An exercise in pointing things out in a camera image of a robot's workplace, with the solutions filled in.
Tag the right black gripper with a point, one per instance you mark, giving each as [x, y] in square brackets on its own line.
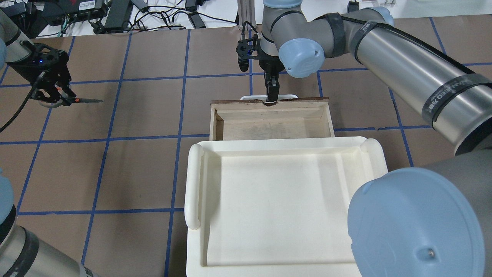
[270, 67]

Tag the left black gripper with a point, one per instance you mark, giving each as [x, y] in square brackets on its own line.
[34, 72]

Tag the orange grey scissors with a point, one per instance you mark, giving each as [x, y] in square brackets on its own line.
[77, 100]

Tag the wooden drawer with white handle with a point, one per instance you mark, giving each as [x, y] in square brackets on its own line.
[293, 118]

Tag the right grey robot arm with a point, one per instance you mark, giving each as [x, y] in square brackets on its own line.
[381, 95]

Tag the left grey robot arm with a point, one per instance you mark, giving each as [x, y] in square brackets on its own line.
[24, 254]

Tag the black power brick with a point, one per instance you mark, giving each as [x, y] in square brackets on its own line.
[118, 16]

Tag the white plastic tray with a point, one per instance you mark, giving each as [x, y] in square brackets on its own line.
[275, 208]

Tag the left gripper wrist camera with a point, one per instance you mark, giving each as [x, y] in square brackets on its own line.
[44, 89]

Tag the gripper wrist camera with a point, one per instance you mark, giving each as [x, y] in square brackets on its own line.
[44, 89]
[247, 50]

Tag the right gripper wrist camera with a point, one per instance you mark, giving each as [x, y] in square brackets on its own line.
[247, 50]

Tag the aluminium frame post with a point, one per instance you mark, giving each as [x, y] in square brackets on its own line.
[246, 12]

